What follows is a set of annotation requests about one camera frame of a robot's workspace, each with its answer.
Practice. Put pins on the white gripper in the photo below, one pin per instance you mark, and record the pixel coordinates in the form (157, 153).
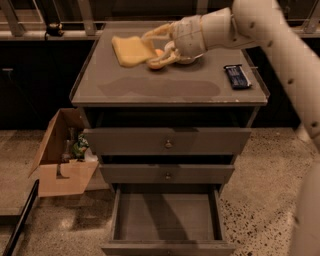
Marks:
(187, 39)

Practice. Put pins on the yellow sponge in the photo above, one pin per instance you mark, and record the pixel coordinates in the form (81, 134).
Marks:
(132, 51)

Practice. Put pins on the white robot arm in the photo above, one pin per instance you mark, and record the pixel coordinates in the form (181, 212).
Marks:
(248, 23)

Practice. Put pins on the grey drawer cabinet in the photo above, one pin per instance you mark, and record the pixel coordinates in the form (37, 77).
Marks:
(198, 95)

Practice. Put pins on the brass top drawer knob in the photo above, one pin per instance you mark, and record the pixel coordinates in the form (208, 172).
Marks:
(168, 144)

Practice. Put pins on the brass drawer knob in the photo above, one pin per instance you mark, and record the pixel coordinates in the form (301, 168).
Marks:
(168, 144)
(167, 176)

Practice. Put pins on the grey top drawer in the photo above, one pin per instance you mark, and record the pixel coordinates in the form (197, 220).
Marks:
(150, 141)

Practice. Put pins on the grey drawer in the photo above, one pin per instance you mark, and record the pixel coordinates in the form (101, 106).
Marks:
(167, 220)
(181, 174)
(150, 141)

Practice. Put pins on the brass middle drawer knob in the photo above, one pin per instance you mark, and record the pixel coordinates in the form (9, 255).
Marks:
(167, 176)

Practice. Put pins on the grey middle drawer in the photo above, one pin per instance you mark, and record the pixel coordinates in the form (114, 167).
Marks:
(181, 174)

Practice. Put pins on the grey bottom drawer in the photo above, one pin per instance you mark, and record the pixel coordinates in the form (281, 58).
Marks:
(167, 220)

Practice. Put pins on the orange fruit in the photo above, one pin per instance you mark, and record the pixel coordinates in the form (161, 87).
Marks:
(155, 64)

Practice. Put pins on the white paper bowl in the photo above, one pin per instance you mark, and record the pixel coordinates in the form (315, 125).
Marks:
(184, 60)

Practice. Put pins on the blue snack bar wrapper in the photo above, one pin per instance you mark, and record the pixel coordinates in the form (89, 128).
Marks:
(237, 77)

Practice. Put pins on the small black device on ledge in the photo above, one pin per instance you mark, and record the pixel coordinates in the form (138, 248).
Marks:
(54, 29)

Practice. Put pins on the green bag in box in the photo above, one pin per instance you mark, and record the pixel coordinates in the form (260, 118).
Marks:
(80, 146)

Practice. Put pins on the brown cardboard box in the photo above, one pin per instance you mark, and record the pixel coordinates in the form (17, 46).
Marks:
(59, 172)

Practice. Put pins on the black bar on floor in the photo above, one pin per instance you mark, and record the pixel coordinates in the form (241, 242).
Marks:
(18, 220)

